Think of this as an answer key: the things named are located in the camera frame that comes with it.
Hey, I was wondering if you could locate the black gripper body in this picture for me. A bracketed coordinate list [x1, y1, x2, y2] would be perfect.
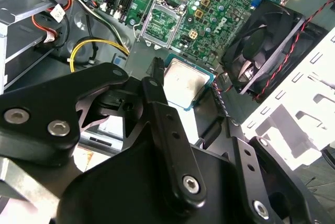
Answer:
[56, 137, 247, 224]

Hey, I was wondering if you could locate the silver CPU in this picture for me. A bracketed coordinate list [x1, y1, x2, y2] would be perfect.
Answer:
[162, 53, 218, 111]

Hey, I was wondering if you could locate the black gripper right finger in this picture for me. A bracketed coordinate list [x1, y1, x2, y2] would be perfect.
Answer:
[195, 87, 325, 224]

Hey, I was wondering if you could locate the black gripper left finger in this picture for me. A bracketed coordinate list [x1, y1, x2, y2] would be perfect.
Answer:
[0, 56, 208, 209]

